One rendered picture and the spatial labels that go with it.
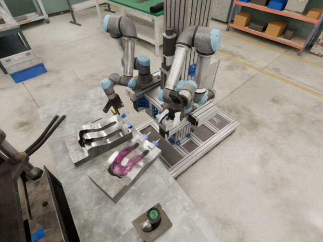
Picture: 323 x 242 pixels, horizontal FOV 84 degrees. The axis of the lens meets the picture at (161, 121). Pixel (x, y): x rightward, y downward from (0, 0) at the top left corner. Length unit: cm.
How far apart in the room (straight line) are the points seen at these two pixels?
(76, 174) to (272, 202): 204
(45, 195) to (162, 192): 83
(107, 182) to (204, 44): 106
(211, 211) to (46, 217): 153
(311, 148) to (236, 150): 104
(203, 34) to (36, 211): 154
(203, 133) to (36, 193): 185
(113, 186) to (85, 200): 24
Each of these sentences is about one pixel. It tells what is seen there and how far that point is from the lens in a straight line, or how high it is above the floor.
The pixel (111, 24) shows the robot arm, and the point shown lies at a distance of 145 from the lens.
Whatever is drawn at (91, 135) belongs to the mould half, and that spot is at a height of 93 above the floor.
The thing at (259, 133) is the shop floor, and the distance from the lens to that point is 302.
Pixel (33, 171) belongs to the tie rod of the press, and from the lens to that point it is 164.
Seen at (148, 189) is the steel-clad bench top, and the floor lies 80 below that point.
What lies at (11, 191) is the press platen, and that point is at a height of 104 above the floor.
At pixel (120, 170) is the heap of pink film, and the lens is 136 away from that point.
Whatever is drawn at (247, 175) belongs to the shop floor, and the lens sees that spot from 254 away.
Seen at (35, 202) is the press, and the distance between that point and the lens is 161.
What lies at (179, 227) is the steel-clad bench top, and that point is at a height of 80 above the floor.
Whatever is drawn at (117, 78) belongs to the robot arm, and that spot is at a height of 127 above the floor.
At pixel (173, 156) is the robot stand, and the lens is 219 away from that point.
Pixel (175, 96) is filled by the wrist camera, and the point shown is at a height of 153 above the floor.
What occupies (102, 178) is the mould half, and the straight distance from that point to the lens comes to 134.
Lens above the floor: 208
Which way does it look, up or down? 48 degrees down
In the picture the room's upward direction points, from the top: straight up
